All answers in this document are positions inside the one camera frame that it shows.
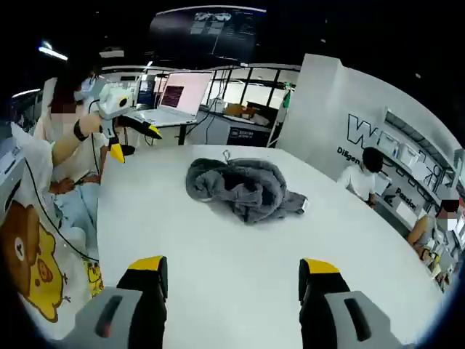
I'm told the grey metal shelf rack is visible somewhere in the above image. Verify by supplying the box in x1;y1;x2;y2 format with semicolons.
381;107;465;210

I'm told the grey towel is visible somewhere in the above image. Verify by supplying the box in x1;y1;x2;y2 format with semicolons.
185;150;310;227

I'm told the black device cable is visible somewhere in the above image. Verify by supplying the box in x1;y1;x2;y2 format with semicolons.
22;156;100;263

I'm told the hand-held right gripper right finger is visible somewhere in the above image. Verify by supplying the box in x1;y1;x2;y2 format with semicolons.
298;257;404;349

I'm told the dark hanging banner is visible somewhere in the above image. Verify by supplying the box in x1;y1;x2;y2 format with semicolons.
147;9;269;67

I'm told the black equipment case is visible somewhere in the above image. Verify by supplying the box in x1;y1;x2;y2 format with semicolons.
225;116;274;147

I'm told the open white laptop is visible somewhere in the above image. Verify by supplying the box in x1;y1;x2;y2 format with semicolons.
131;71;214;128

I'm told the brown cardboard box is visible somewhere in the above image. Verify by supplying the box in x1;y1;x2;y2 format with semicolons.
224;103;263;119

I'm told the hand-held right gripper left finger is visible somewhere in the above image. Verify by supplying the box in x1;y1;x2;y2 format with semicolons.
67;255;169;349

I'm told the small white standing desk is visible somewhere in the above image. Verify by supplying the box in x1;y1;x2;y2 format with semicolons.
123;108;205;146

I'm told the white table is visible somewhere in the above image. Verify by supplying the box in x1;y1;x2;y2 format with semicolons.
94;143;448;349

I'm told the black wristband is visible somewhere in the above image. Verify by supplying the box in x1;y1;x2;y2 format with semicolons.
73;119;91;143

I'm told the short ceiling light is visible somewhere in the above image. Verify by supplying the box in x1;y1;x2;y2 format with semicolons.
38;40;69;62

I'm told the white chest device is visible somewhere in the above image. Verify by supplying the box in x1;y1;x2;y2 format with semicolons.
0;142;23;214

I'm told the ceiling mounted box unit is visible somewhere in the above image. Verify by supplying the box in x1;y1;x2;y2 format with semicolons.
98;46;125;59

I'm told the person's left hand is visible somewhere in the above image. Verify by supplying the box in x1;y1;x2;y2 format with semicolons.
86;111;107;136

